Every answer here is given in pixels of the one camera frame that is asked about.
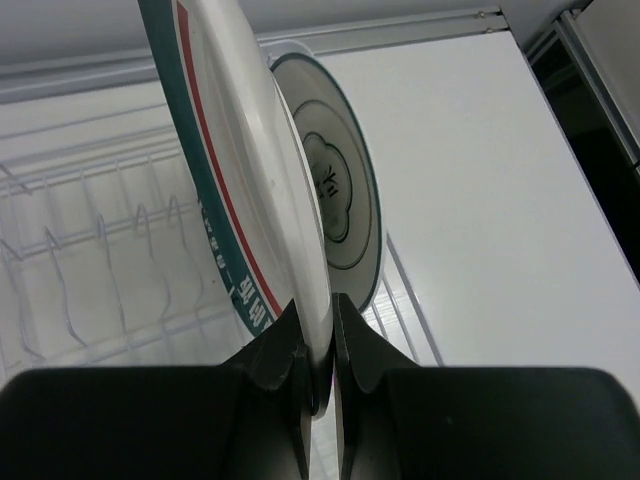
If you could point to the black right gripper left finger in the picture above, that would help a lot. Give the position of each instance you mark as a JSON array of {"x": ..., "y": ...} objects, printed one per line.
[{"x": 247, "y": 418}]

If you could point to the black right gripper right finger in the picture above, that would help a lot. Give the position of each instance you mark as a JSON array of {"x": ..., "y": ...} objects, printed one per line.
[{"x": 399, "y": 420}]

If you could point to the large white teal-rimmed plate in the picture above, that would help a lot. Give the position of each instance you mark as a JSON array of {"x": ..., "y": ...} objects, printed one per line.
[{"x": 342, "y": 172}]

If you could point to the white plate green red rim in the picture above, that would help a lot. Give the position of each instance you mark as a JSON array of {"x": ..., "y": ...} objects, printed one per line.
[{"x": 249, "y": 168}]

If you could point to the white wire dish rack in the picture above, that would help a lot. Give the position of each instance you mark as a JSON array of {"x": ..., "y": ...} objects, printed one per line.
[{"x": 105, "y": 259}]

